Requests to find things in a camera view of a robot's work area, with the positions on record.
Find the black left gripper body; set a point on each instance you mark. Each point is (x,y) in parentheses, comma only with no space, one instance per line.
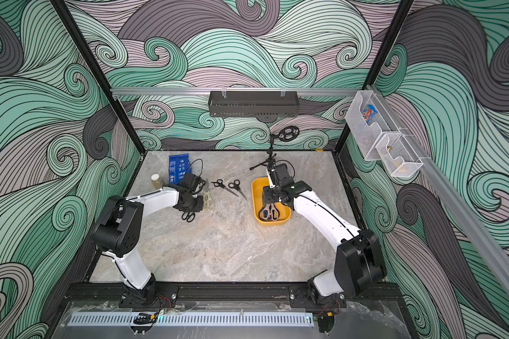
(196,205)

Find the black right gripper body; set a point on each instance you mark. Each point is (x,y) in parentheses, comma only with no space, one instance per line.
(274,193)

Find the blue handled scissors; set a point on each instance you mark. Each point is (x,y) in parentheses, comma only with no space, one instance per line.
(272,212)

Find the black handled grey scissors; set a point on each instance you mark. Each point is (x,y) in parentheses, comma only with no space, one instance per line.
(188,216)

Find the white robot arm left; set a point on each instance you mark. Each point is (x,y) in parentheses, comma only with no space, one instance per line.
(117,230)

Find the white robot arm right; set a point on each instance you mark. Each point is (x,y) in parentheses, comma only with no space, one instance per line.
(359,261)

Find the yellow plastic storage box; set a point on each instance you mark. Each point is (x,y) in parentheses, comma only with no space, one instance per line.
(261,197)

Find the small black scissors left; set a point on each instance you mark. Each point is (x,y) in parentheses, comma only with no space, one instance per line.
(219,183)

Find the small black scissors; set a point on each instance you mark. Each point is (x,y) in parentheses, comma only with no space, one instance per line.
(219,183)
(235,184)

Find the small black scissors right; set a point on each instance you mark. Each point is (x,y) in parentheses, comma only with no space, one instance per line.
(235,184)

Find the blue snack packet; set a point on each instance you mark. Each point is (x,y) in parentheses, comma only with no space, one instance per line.
(179,166)

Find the tan small bottle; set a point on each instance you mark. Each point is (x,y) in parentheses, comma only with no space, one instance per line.
(156,181)

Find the white perforated front strip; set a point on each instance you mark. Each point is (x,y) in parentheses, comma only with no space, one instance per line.
(201,319)

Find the black hanging wall tray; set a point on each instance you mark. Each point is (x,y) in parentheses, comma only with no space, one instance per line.
(258,104)

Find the clear wall bin large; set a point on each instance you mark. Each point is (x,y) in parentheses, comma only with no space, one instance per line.
(367,121)

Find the aluminium rail back wall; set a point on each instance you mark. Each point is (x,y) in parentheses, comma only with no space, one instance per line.
(198,91)

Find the aluminium rail wall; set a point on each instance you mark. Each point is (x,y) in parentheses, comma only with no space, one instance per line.
(198,91)
(458,209)

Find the clear wall bin small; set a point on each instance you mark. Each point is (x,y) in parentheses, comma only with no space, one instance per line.
(398,157)

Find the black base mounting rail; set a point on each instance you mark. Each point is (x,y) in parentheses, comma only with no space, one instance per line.
(174,294)

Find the black corner frame post left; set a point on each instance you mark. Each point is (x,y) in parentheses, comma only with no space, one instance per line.
(75,33)

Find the black corner frame post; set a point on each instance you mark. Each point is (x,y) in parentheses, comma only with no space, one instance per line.
(75,33)
(385,20)

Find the aluminium rail right wall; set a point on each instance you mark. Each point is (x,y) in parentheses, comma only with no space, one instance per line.
(458,209)

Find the black corner frame post right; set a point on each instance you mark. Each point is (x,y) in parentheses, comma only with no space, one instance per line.
(385,20)

